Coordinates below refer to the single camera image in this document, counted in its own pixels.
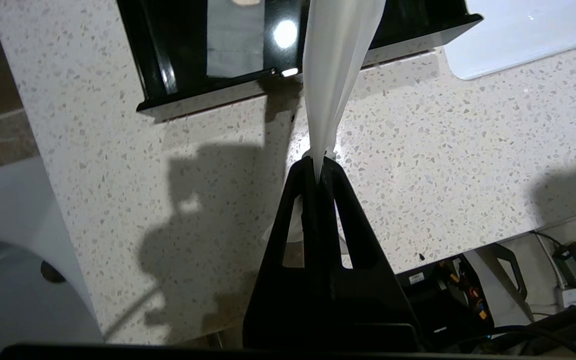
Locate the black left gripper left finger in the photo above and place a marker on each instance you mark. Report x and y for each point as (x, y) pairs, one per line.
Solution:
(278, 300)

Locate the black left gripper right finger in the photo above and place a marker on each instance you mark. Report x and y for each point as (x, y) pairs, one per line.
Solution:
(373, 310)

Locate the long clear packet green label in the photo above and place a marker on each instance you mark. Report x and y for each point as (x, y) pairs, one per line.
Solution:
(338, 65)

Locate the glossy black unlined drawer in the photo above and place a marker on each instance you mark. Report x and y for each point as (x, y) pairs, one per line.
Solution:
(178, 50)

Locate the black robot base chassis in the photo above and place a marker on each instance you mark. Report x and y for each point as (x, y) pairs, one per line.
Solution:
(448, 295)

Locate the white power plug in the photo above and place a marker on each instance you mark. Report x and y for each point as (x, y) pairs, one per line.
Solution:
(570, 297)

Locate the bathtub drain plug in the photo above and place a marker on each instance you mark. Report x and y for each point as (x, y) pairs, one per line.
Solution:
(52, 272)

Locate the white bathtub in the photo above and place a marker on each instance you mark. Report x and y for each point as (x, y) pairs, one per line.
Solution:
(13, 280)

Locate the white ceramic sink basin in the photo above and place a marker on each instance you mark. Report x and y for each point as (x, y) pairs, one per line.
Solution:
(518, 35)

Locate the grey metal base bracket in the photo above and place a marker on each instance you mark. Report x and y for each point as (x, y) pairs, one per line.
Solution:
(498, 285)

